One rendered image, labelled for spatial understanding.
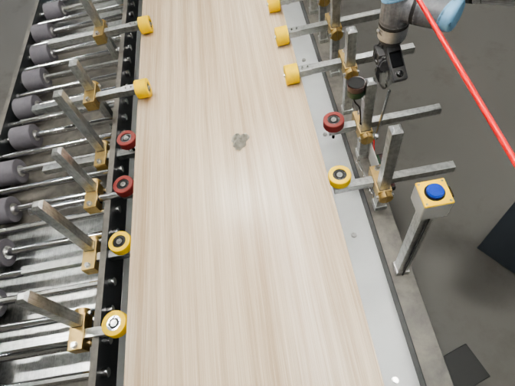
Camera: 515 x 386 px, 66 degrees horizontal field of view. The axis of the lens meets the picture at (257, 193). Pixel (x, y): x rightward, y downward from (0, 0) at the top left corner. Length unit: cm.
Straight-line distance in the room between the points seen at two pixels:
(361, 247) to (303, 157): 42
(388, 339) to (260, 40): 136
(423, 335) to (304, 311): 42
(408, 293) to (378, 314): 13
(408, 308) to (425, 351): 14
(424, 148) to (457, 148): 19
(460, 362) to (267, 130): 130
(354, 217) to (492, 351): 96
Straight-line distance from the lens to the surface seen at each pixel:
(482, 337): 224
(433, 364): 143
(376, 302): 152
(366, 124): 154
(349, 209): 166
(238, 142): 152
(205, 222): 137
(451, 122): 283
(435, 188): 102
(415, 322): 144
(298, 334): 120
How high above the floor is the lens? 207
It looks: 58 degrees down
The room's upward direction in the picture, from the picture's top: 16 degrees counter-clockwise
